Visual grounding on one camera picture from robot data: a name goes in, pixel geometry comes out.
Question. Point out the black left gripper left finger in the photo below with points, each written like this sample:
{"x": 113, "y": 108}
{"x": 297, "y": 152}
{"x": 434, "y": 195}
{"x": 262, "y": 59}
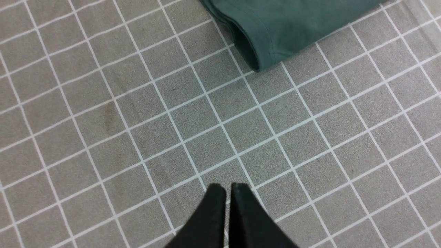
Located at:
{"x": 205, "y": 227}

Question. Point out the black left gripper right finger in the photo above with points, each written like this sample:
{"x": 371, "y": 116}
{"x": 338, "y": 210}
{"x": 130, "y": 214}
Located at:
{"x": 249, "y": 224}

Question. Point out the green long-sleeved shirt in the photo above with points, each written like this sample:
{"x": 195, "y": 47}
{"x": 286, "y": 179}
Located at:
{"x": 266, "y": 32}

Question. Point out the grey grid-pattern tablecloth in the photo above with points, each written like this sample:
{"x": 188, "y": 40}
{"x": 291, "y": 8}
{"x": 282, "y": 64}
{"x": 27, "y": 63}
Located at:
{"x": 116, "y": 115}

